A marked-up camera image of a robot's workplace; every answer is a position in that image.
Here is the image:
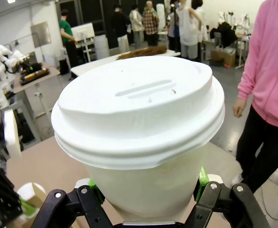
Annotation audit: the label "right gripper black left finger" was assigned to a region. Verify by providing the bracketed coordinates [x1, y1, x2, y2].
[30, 177, 113, 228]

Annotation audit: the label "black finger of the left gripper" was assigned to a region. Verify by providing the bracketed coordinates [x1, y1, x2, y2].
[19, 198, 38, 216]

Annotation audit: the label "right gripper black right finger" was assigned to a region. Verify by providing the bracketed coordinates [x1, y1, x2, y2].
[181, 166, 271, 228]

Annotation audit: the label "white paper cup with lid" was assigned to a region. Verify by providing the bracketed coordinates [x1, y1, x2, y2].
[84, 142, 210, 220]

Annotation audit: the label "white plastic cup lid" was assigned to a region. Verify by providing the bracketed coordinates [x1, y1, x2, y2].
[50, 56, 226, 171]

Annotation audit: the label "person's right forearm pink sleeve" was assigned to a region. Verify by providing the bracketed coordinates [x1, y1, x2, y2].
[237, 47, 260, 100]

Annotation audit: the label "white open paper cup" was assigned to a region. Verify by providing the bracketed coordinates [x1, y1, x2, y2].
[17, 182, 47, 200]

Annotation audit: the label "person's right hand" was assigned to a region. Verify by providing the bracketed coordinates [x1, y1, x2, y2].
[232, 98, 248, 118]

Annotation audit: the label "black and yellow device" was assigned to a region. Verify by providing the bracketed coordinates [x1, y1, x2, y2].
[19, 62, 49, 86]

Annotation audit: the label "wooden top workbench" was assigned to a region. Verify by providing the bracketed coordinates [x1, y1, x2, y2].
[12, 66, 61, 143]

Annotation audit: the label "black waste bin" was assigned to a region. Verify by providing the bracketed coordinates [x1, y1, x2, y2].
[59, 59, 70, 76]

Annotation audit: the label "person in pink hoodie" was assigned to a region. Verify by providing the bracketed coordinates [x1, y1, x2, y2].
[233, 0, 278, 194]

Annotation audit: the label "cardboard box on floor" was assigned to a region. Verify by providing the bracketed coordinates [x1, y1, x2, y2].
[211, 50, 237, 67]

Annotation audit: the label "white background desk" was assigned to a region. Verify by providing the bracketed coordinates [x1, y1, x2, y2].
[235, 33, 251, 69]

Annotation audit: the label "grey lidded plastic box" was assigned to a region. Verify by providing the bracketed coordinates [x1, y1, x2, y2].
[218, 46, 237, 54]

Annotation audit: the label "short white foam roll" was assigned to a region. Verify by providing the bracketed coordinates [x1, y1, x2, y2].
[95, 34, 110, 59]

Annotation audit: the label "brown fur piece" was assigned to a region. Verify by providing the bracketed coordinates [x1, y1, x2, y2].
[116, 46, 168, 60]

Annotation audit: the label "black jacket on rack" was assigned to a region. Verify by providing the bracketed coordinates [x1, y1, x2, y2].
[211, 20, 239, 48]

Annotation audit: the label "white box machine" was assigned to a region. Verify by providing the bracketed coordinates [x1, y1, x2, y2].
[71, 22, 96, 46]

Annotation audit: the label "person in green shirt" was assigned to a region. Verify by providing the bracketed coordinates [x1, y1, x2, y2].
[59, 9, 79, 69]

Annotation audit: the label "person in white sleeveless shirt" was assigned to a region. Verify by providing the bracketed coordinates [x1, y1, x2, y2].
[176, 0, 201, 60]

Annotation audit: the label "person in white coat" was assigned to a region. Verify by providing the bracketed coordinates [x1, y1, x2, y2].
[192, 0, 210, 43]

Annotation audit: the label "person in black clothes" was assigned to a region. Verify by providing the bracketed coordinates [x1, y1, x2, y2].
[110, 6, 131, 53]

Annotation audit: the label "person in blue top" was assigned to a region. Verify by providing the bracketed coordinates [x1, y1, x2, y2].
[168, 0, 181, 52]

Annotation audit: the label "white background robot arms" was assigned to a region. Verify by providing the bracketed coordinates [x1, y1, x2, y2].
[218, 10, 251, 31]

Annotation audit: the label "person in pale grey jacket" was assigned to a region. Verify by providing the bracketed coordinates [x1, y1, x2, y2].
[129, 4, 144, 49]

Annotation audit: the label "person in plaid shirt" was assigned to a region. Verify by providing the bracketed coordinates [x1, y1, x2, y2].
[142, 1, 160, 47]

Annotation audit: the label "tall white foam roll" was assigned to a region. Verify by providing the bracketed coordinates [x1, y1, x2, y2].
[156, 4, 166, 30]

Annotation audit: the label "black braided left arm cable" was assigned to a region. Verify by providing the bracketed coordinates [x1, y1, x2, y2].
[0, 142, 24, 226]

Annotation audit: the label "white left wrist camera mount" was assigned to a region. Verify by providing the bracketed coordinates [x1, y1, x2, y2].
[3, 109, 22, 160]

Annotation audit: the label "grey metal frame table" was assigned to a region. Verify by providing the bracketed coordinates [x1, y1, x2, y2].
[0, 95, 43, 152]

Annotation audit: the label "metal wall panel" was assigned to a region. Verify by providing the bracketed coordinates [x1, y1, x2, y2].
[30, 21, 52, 48]

